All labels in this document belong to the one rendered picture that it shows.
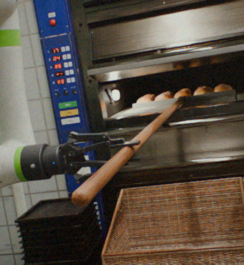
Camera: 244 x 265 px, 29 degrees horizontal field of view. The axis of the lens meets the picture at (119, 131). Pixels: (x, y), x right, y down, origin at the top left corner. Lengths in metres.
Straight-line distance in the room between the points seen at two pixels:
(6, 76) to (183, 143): 1.06
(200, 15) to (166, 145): 0.59
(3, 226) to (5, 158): 1.34
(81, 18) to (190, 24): 0.50
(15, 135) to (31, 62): 1.00
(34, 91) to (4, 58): 0.99
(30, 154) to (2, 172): 0.09
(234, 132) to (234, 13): 0.52
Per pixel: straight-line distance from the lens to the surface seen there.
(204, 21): 2.11
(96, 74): 2.03
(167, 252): 1.76
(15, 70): 1.32
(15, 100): 1.32
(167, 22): 2.13
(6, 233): 2.52
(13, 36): 1.33
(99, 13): 2.18
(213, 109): 2.11
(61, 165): 1.17
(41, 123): 2.29
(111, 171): 0.92
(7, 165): 1.20
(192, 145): 2.14
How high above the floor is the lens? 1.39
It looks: 7 degrees down
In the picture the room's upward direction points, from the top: 9 degrees counter-clockwise
